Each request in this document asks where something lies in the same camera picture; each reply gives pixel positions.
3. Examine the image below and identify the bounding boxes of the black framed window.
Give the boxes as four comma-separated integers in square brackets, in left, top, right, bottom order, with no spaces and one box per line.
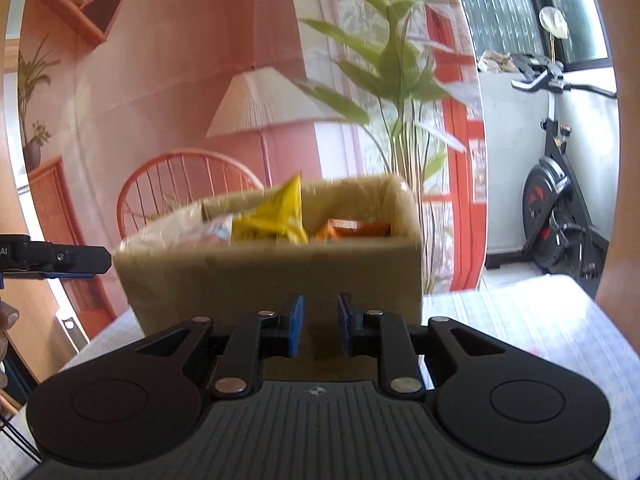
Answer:
[449,0,617,72]

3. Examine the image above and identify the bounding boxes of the black cable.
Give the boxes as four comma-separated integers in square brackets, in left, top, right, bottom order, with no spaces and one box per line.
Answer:
[0,407,43,463]

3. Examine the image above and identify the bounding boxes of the cardboard box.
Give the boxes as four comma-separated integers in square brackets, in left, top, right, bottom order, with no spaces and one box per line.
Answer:
[112,174,424,357]

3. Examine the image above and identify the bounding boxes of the person's left hand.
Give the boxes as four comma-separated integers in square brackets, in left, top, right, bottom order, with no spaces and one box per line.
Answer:
[0,306,21,391]

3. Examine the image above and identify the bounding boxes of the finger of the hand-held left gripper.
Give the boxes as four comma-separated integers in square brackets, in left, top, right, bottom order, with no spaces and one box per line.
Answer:
[27,241,112,280]

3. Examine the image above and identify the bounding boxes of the clear plastic snack bag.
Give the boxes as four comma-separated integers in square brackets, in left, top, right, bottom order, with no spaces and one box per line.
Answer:
[134,204,234,252]

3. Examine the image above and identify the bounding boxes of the black exercise bike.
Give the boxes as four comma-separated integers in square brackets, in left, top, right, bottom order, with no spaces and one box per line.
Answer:
[509,52,619,287]

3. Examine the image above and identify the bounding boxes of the white fabric pouch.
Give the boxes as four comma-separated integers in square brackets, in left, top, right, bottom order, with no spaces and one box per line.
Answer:
[539,6,569,40]

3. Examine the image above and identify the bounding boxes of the crumpled cloth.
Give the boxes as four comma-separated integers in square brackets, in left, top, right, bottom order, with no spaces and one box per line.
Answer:
[476,50,517,74]

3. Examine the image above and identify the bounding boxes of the yellow snack packet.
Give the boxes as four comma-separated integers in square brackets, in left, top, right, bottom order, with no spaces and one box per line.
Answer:
[231,173,309,247]

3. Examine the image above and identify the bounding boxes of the brown wooden panel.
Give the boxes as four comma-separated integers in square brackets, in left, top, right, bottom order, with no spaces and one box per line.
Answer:
[582,0,640,307]

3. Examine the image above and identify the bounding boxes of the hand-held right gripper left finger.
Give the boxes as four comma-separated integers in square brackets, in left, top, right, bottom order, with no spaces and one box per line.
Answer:
[135,294,305,397]

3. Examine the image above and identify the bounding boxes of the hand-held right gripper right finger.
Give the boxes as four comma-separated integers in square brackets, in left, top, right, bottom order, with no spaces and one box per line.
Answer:
[337,292,506,397]

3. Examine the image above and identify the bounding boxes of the checked tablecloth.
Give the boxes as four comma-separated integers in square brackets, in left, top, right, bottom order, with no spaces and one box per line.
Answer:
[0,274,640,480]

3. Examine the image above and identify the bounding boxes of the orange snack packet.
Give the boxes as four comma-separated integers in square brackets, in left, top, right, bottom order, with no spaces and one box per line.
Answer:
[312,218,351,241]
[334,220,392,239]

